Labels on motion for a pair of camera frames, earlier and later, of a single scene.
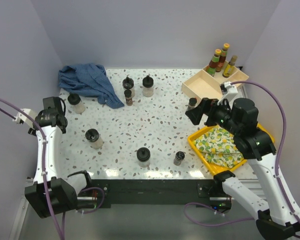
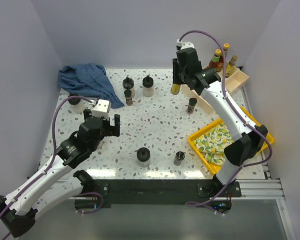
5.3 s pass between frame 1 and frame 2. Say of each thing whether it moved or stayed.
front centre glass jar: stayed
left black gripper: moved
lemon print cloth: stayed
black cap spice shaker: stayed
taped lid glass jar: stayed
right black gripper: moved
